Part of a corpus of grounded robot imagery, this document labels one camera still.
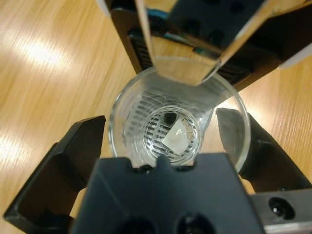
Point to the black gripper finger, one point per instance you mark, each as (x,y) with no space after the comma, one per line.
(263,158)
(61,170)

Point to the clear drinking glass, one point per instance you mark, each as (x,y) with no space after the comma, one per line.
(131,114)

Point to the white capsule coffee machine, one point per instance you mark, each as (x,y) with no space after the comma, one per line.
(195,24)

